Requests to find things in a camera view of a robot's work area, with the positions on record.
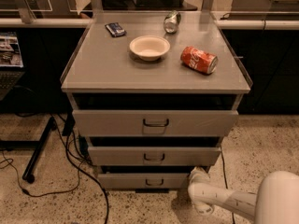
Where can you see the white tan gripper body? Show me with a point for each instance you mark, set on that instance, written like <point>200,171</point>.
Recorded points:
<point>195,188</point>

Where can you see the grey bottom drawer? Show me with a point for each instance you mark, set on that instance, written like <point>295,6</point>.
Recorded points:
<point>145,181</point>

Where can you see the grey drawer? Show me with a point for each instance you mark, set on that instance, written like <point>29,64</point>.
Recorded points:
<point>100,123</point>
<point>145,181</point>
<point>154,156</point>

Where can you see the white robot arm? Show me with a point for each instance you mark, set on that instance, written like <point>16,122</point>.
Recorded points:
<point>276,202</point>

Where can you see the grey drawer cabinet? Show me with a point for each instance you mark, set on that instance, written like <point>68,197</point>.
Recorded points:
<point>105,75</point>

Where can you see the grey middle drawer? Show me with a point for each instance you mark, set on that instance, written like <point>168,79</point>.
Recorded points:
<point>154,156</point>

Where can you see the grey top drawer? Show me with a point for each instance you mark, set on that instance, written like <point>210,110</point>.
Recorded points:
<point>100,123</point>

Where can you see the red cola can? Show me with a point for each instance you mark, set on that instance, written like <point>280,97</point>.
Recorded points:
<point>199,60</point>

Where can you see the white paper bowl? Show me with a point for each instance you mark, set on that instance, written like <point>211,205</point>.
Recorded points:
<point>149,47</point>

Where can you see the green silver soda can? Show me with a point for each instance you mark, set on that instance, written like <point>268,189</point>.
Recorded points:
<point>172,21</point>

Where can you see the blue snack packet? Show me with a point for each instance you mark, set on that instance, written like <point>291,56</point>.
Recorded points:
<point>115,29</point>

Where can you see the black stand leg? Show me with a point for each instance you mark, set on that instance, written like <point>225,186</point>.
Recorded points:
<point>35,145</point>

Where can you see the black laptop on left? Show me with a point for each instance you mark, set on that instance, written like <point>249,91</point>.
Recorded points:
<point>11,64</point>

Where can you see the white horizontal rail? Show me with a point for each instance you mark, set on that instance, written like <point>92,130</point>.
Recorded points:
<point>81,23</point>

